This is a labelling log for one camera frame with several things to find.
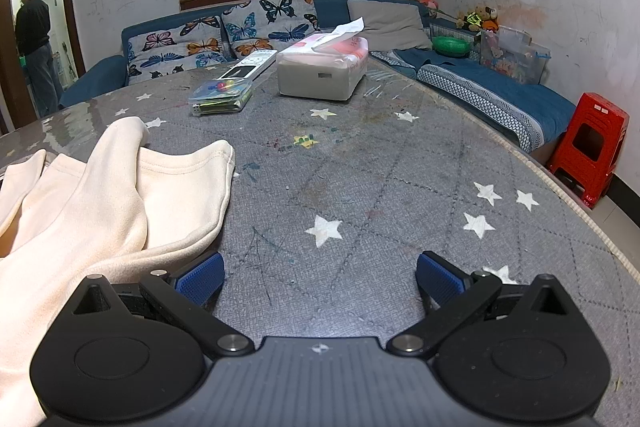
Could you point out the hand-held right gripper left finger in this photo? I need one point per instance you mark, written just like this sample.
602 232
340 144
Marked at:
200 278

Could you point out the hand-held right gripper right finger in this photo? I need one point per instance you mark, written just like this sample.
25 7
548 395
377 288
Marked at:
441 276

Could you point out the cream long-sleeve garment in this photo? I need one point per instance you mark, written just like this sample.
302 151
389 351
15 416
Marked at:
100 207

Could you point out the grey star tablecloth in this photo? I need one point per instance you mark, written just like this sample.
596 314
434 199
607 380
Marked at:
375 167

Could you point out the clear plastic box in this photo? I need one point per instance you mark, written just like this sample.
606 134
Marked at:
220 99

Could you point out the blue sofa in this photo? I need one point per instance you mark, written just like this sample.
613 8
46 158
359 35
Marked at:
510 99

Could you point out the red plastic stool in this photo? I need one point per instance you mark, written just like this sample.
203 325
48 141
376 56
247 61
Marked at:
592 147

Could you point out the white remote control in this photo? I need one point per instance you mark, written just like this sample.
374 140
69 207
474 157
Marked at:
247 69

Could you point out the green bowl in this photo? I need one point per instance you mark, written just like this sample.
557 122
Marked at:
450 46

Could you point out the butterfly print pillow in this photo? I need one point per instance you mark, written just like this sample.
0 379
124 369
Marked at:
272 17
170 49

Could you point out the white tissue box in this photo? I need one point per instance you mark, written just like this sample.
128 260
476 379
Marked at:
320 77

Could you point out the clear storage bin with toys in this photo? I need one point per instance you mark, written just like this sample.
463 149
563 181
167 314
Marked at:
515 54

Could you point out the grey pillow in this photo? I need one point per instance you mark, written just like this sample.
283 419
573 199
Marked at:
387 24

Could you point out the orange bear plush toy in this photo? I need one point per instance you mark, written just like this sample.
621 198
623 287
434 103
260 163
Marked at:
477 18

